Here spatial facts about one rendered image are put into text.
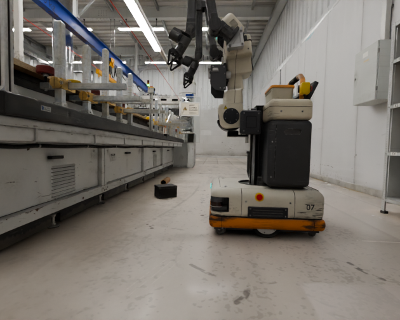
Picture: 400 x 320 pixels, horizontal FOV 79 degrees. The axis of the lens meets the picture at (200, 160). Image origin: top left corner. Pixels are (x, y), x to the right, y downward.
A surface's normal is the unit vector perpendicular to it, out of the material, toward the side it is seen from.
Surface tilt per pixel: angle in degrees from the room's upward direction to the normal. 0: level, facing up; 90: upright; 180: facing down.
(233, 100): 90
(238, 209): 90
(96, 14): 90
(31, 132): 90
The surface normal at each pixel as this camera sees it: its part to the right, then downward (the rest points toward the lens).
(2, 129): 1.00, 0.03
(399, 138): -0.05, 0.05
